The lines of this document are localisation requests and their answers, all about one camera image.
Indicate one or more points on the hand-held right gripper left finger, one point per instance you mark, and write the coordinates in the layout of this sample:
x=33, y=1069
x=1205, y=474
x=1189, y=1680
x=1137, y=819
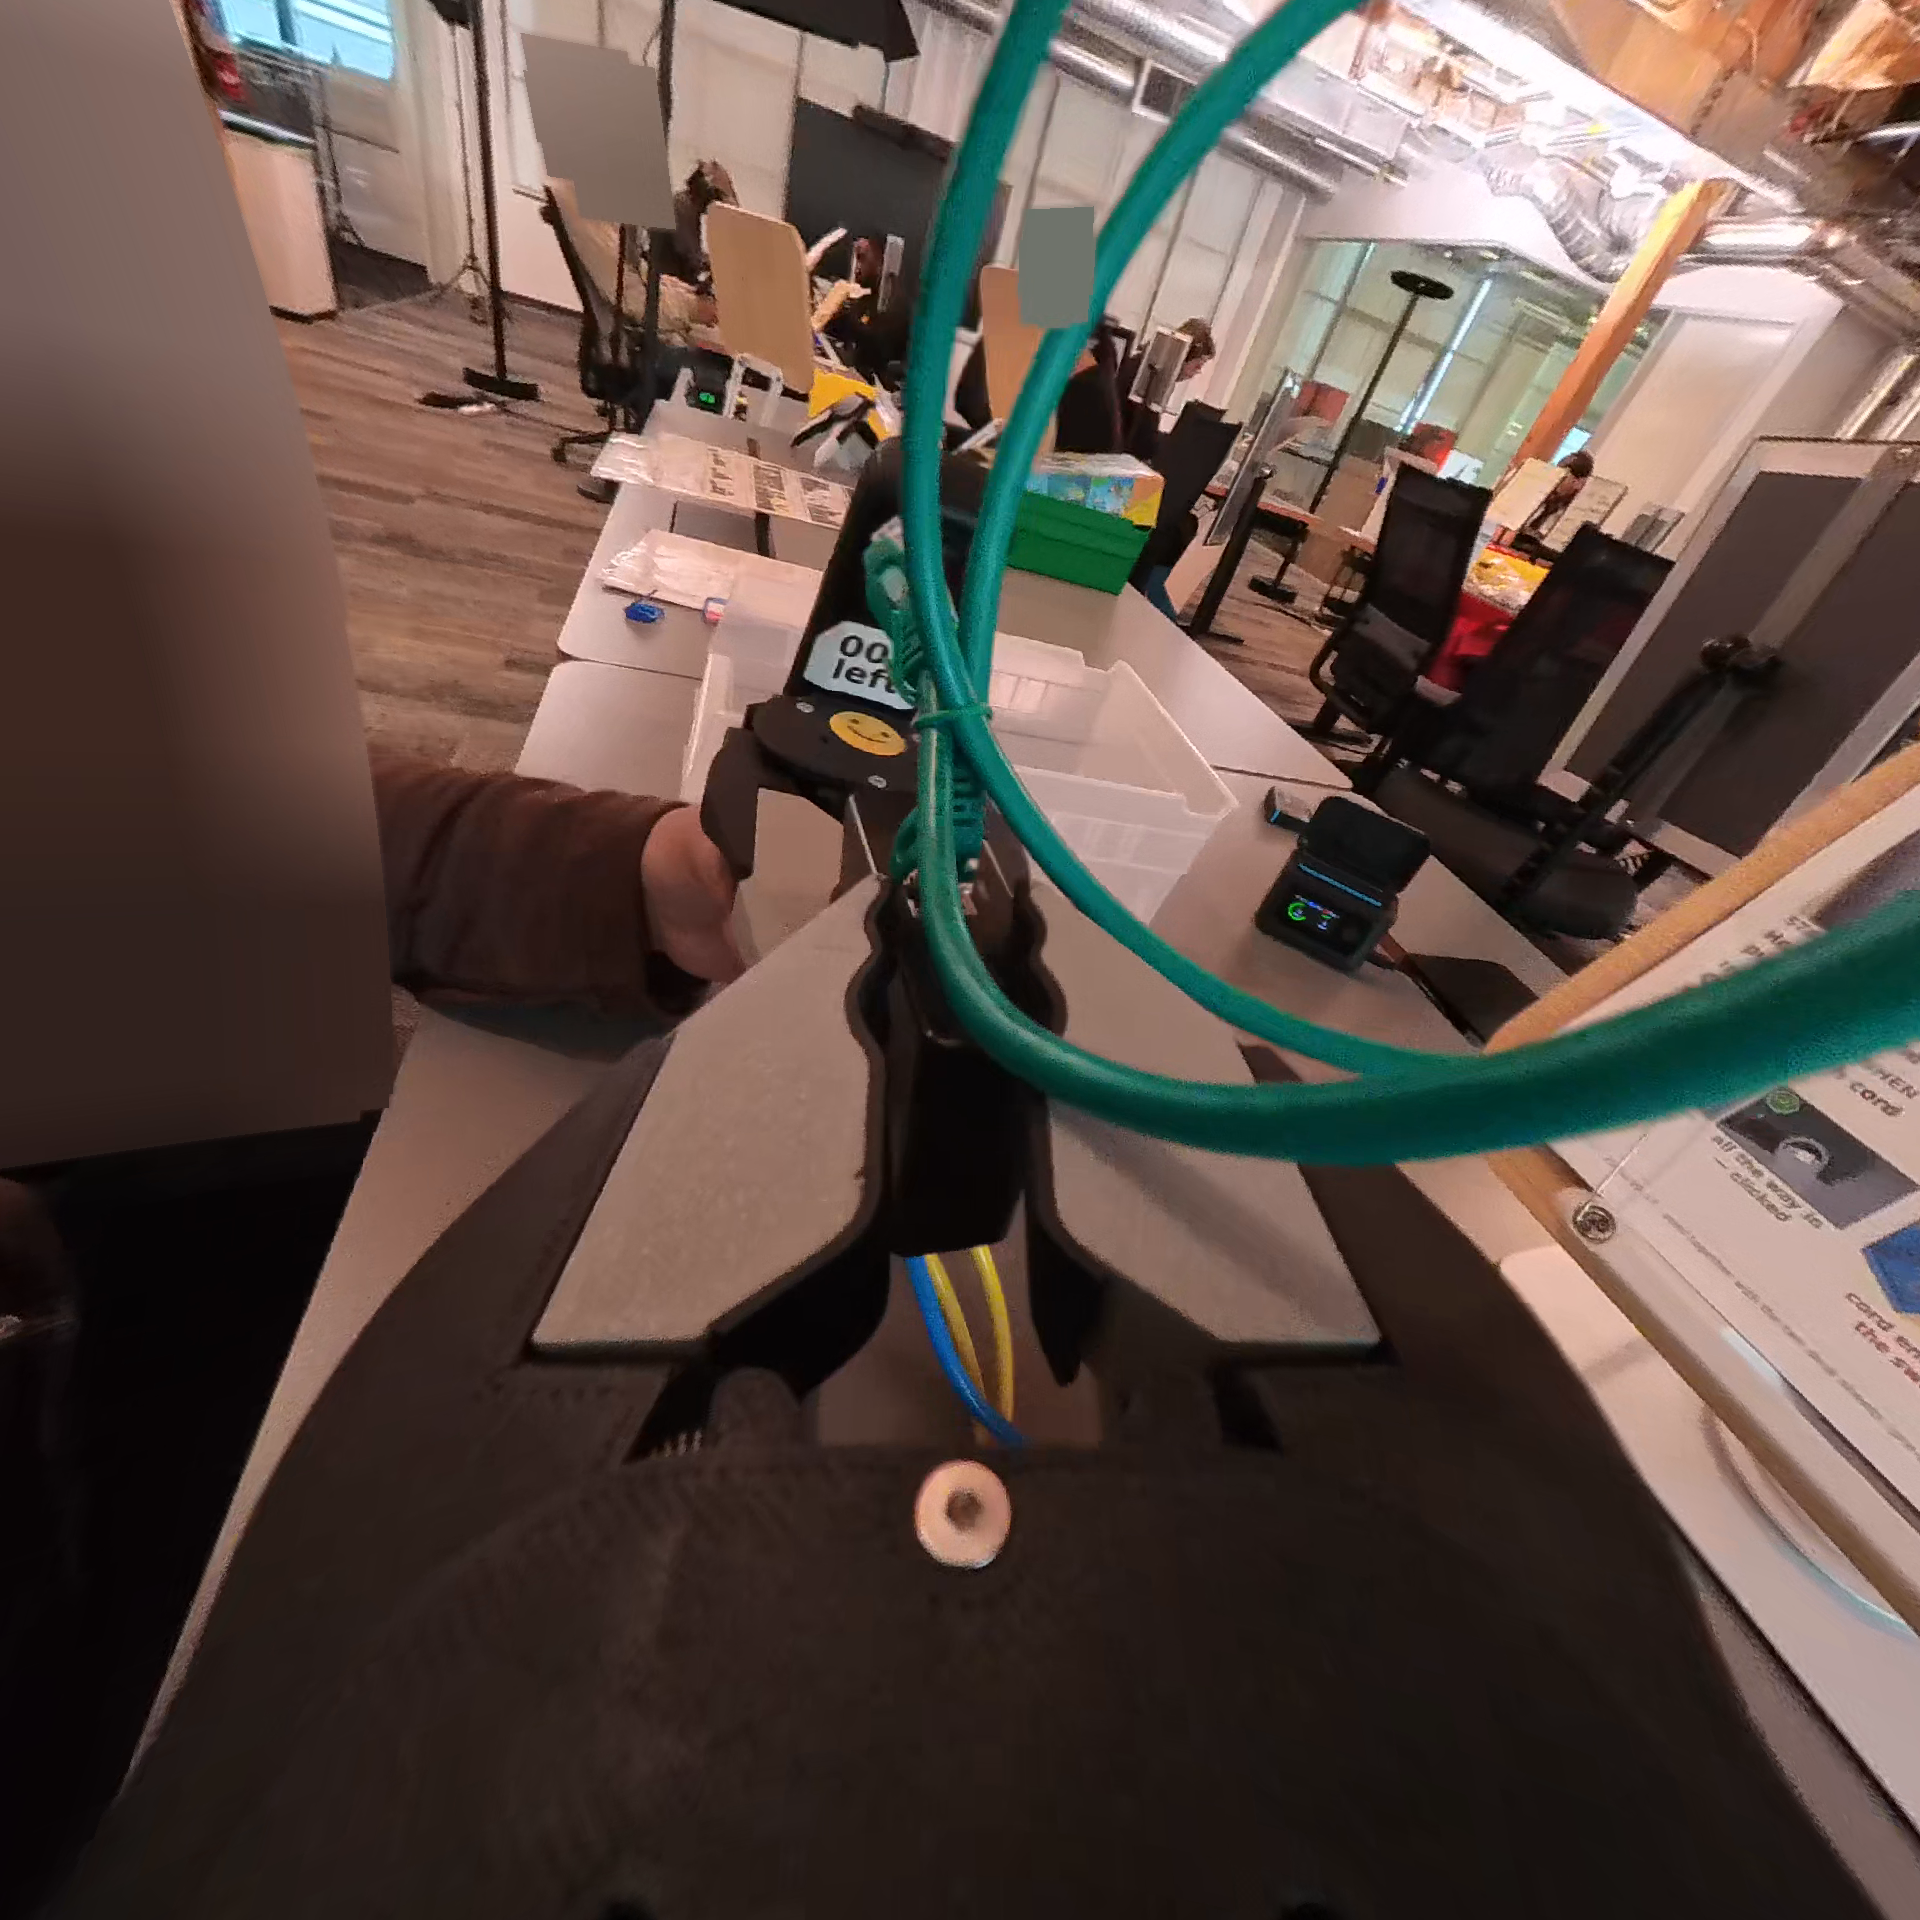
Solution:
x=720, y=1171

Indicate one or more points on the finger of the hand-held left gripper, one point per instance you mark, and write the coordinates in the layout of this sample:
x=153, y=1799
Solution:
x=804, y=863

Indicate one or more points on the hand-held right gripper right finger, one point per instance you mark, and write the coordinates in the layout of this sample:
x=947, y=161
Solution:
x=1201, y=1244

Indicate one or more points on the black network switch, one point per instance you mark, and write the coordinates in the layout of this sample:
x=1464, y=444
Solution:
x=961, y=1155

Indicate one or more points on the person's left forearm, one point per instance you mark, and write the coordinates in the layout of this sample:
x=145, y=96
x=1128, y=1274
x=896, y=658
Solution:
x=511, y=885

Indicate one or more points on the person's left hand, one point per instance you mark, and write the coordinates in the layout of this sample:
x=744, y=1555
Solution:
x=694, y=900

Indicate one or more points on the clear plastic bin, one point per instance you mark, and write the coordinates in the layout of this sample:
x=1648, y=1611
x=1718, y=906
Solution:
x=1109, y=779

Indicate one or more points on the green plastic bin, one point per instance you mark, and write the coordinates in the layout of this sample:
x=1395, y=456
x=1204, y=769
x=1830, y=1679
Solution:
x=1072, y=547

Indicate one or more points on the small black screen device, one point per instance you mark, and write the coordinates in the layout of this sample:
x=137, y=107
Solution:
x=1335, y=868

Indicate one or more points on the colourful picture box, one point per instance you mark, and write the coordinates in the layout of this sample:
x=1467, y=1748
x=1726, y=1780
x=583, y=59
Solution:
x=1102, y=482

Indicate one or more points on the wooden document stand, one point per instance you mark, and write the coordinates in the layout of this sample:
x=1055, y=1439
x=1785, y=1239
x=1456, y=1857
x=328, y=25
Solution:
x=764, y=292

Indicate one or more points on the instruction sheet on wooden stand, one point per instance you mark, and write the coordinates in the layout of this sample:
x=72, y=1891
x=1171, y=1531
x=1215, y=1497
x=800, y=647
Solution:
x=1680, y=943

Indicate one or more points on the black light stand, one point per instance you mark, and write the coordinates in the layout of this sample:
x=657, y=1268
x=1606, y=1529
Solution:
x=488, y=225

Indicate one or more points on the printed instruction sheet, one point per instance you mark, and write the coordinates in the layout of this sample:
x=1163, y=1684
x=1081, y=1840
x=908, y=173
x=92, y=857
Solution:
x=1799, y=1201

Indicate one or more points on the grey partition panel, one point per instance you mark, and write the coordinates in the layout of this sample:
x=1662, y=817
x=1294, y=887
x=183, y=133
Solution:
x=1799, y=629

